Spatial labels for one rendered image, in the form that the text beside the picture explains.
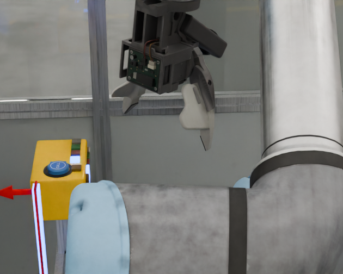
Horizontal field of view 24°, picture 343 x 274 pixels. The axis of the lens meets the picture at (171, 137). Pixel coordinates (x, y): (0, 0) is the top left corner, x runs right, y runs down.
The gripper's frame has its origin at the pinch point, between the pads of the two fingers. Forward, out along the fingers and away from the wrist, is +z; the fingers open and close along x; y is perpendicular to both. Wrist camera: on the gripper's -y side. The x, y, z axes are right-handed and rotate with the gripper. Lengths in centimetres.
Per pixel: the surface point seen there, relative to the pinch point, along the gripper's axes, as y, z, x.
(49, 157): -13.9, 24.7, -38.0
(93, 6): -47, 7, -61
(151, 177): -60, 51, -49
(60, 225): -15, 39, -35
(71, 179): -11.2, 24.5, -29.2
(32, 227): -40, 68, -71
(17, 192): 10.2, 14.8, -19.5
